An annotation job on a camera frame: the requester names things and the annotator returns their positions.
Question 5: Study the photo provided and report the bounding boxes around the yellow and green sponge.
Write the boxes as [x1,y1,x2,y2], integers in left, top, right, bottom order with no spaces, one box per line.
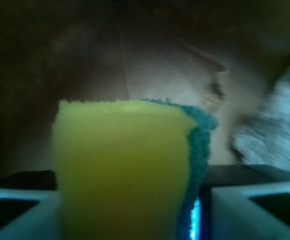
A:
[51,99,218,240]

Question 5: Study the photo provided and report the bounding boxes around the crumpled white paper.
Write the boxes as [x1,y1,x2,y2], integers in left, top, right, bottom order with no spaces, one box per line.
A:
[232,66,290,172]

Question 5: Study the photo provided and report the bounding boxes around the brown paper bag bin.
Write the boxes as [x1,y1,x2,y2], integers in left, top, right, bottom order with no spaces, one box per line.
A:
[0,0,290,178]

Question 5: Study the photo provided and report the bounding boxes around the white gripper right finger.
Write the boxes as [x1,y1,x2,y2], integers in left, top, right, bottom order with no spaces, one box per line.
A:
[199,164,290,240]

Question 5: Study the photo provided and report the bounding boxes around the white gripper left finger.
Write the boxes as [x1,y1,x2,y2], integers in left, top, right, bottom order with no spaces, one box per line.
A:
[0,169,63,240]

